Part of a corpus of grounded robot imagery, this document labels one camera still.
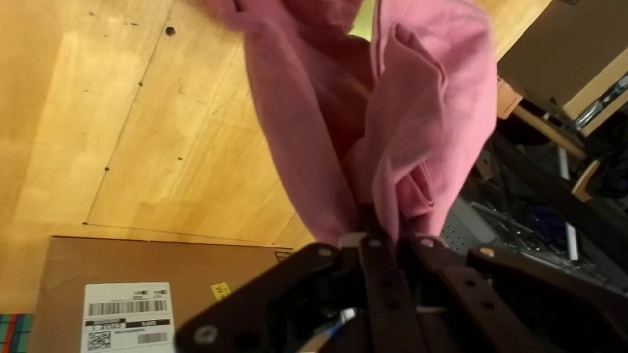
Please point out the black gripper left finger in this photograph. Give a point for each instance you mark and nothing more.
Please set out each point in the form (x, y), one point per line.
(315, 294)

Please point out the cardboard box with shipping label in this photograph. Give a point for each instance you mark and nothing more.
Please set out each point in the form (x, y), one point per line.
(130, 261)

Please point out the pink t-shirt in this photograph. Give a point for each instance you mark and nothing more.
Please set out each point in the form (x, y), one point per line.
(424, 98)

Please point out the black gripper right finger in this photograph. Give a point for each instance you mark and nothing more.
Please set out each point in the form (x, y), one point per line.
(497, 306)

